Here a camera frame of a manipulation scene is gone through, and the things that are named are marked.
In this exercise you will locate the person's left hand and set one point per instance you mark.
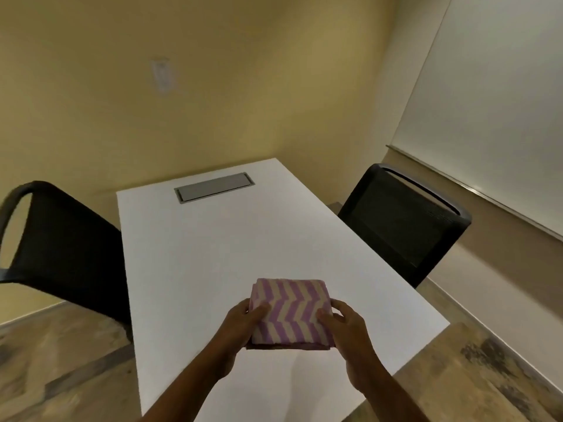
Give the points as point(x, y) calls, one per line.
point(237, 329)

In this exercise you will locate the person's right hand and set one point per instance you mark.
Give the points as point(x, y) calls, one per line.
point(354, 342)

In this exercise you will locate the person's right thumb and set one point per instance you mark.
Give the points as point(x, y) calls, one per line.
point(327, 321)

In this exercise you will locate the person's left thumb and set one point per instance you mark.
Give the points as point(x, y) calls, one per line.
point(260, 312)

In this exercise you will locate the purple chevron towel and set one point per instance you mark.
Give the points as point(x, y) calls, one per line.
point(290, 314)

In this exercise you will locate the person's left forearm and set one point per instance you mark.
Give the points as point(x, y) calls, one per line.
point(189, 386)

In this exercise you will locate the person's right forearm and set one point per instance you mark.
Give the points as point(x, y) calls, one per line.
point(387, 397)

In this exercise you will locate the white rectangular table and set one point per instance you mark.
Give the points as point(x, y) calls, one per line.
point(264, 276)

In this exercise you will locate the black mesh office chair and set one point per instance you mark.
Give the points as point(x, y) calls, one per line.
point(57, 250)
point(402, 221)

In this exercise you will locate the white whiteboard with metal tray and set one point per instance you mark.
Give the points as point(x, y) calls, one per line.
point(484, 101)

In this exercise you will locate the white wall outlet plate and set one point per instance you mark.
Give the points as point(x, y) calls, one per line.
point(162, 74)

